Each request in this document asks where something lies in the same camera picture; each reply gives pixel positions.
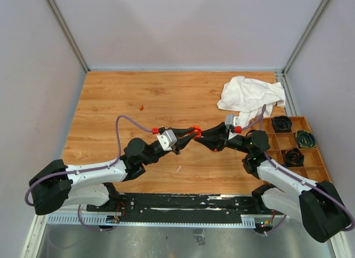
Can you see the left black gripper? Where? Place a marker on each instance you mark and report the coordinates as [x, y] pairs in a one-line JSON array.
[[183, 141]]

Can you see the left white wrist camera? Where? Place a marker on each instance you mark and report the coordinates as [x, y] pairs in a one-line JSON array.
[[167, 140]]

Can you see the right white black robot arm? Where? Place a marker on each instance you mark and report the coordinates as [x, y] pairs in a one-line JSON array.
[[316, 205]]

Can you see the wooden compartment tray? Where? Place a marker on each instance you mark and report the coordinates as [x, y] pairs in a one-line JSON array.
[[292, 146]]

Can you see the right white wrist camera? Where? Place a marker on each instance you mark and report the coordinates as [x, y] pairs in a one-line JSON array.
[[231, 122]]

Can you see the white crumpled cloth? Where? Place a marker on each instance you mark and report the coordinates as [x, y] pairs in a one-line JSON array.
[[248, 96]]

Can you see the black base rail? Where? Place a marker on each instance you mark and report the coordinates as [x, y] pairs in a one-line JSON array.
[[180, 208]]

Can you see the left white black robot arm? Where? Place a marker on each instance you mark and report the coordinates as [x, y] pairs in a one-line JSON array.
[[58, 184]]

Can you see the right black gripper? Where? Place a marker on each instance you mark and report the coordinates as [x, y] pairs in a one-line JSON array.
[[218, 130]]

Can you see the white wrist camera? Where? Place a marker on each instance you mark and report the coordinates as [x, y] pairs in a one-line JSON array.
[[231, 122], [167, 140]]

